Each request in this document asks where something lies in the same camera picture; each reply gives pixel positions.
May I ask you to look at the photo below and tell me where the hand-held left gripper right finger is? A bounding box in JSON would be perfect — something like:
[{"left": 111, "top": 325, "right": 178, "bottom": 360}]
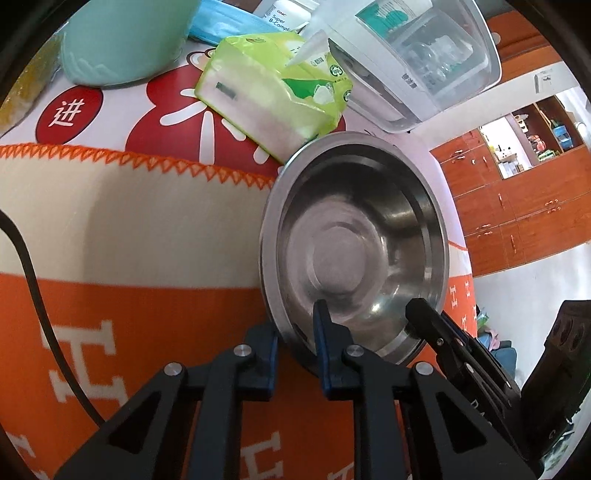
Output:
[{"left": 313, "top": 299, "right": 541, "bottom": 480}]

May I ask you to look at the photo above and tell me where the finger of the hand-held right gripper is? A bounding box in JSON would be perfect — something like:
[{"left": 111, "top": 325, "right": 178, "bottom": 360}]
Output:
[
  {"left": 405, "top": 298, "right": 476, "bottom": 374},
  {"left": 441, "top": 311, "right": 520, "bottom": 391}
]

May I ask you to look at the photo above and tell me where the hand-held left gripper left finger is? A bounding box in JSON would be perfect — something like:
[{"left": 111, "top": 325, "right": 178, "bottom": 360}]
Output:
[{"left": 53, "top": 320, "right": 280, "bottom": 480}]

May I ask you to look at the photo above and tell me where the large steel bowl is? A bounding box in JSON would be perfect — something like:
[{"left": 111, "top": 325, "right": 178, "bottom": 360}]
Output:
[{"left": 259, "top": 131, "right": 451, "bottom": 371}]

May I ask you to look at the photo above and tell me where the orange wooden cabinet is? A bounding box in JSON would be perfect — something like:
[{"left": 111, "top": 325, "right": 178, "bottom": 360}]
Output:
[{"left": 429, "top": 14, "right": 591, "bottom": 278}]

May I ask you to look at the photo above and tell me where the orange patterned blanket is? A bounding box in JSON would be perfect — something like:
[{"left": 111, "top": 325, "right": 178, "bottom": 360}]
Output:
[{"left": 0, "top": 143, "right": 478, "bottom": 480}]

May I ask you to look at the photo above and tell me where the white bottle sterilizer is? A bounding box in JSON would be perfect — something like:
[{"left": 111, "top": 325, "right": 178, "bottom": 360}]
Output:
[{"left": 318, "top": 0, "right": 503, "bottom": 134}]

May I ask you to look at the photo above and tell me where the green tissue pack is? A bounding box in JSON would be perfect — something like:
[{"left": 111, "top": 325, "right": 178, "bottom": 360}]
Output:
[{"left": 194, "top": 32, "right": 354, "bottom": 164}]

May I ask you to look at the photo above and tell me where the clear baby bottle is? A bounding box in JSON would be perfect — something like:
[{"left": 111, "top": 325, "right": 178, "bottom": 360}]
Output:
[{"left": 402, "top": 28, "right": 462, "bottom": 88}]

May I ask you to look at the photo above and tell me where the white red printed tablecloth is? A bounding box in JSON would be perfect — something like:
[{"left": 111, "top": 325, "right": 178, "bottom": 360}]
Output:
[{"left": 0, "top": 46, "right": 467, "bottom": 250}]

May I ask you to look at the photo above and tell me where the white bottle teal label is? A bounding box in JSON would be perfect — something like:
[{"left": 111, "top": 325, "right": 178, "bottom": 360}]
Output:
[{"left": 355, "top": 0, "right": 432, "bottom": 31}]

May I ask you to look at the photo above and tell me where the white pill bottle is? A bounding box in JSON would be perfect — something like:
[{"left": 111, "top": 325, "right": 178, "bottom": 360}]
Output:
[{"left": 254, "top": 0, "right": 319, "bottom": 36}]

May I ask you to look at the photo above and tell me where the blue face mask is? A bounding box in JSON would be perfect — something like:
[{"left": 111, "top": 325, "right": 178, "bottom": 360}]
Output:
[{"left": 187, "top": 0, "right": 278, "bottom": 47}]

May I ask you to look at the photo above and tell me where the mint green canister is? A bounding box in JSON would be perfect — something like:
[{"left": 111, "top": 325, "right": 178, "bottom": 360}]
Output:
[{"left": 60, "top": 0, "right": 201, "bottom": 88}]

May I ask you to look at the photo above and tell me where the jar with yellow contents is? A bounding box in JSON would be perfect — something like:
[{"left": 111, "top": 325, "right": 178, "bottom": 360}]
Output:
[{"left": 0, "top": 28, "right": 65, "bottom": 139}]

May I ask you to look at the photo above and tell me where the black cable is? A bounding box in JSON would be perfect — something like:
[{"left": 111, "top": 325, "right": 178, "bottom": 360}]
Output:
[{"left": 0, "top": 210, "right": 109, "bottom": 430}]

